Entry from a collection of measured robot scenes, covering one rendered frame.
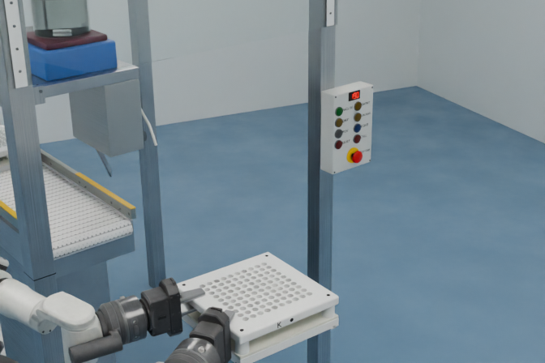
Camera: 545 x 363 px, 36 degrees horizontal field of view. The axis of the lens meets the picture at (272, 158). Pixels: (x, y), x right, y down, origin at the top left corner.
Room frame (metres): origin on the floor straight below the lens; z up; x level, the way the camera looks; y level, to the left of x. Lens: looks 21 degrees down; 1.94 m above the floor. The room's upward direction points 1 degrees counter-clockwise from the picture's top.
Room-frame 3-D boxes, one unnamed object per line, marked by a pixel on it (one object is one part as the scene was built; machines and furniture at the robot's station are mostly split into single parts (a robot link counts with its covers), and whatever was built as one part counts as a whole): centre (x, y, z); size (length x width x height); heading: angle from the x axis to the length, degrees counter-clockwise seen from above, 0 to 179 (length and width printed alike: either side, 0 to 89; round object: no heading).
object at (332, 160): (2.49, -0.24, 1.06); 0.17 x 0.06 x 0.26; 129
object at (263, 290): (1.50, 0.04, 1.05); 0.25 x 0.24 x 0.02; 36
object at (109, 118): (2.19, 0.46, 1.23); 0.22 x 0.11 x 0.20; 39
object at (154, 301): (1.44, 0.25, 1.05); 0.12 x 0.10 x 0.13; 118
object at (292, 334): (1.50, 0.04, 1.00); 0.24 x 0.24 x 0.02; 36
